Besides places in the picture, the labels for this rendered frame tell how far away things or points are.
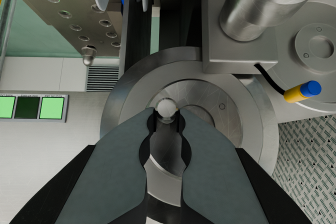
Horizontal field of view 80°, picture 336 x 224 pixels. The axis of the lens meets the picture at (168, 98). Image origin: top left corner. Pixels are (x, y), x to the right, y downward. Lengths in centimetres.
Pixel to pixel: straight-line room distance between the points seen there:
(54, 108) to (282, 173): 50
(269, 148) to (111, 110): 13
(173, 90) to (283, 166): 29
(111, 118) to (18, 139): 45
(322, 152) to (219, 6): 23
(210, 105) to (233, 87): 3
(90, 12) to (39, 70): 314
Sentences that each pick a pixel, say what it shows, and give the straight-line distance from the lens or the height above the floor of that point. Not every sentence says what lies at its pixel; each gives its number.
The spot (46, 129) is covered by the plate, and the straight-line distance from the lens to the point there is 57.
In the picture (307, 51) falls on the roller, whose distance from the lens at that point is 22.
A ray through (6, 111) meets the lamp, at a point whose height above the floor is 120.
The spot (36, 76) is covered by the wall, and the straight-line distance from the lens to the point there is 353.
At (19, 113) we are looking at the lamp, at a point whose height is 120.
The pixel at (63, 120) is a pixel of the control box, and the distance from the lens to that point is 55.
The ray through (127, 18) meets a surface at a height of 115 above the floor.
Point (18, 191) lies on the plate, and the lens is 61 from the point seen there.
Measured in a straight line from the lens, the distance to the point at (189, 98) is 15.
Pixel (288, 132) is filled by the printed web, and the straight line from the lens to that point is 38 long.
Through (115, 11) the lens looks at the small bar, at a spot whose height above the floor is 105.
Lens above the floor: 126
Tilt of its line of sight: 12 degrees down
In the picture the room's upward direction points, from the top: 179 degrees counter-clockwise
